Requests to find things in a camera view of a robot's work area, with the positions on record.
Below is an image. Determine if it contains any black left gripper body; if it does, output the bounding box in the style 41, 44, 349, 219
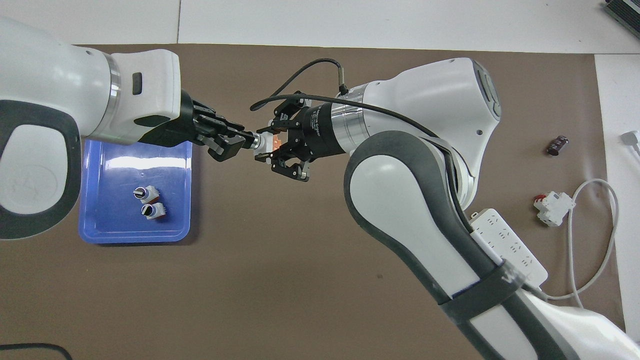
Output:
150, 90, 211, 147

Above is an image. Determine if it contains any white power cable with plug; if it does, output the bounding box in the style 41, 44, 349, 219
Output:
542, 130, 640, 308

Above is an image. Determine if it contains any white circuit breaker red lever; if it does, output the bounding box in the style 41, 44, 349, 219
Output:
533, 191, 576, 228

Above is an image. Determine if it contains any blue plastic tray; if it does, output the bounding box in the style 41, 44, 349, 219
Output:
78, 140, 194, 244

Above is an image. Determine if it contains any grey metal device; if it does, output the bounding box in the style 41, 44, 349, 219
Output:
601, 0, 640, 32

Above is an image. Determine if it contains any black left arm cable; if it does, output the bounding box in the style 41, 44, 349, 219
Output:
0, 341, 74, 360

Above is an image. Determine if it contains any brown table mat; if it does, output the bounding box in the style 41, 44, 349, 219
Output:
0, 44, 628, 360

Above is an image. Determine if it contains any white power strip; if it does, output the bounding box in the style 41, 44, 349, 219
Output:
469, 208, 549, 292

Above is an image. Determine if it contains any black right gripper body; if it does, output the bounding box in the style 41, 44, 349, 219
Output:
299, 101, 346, 160

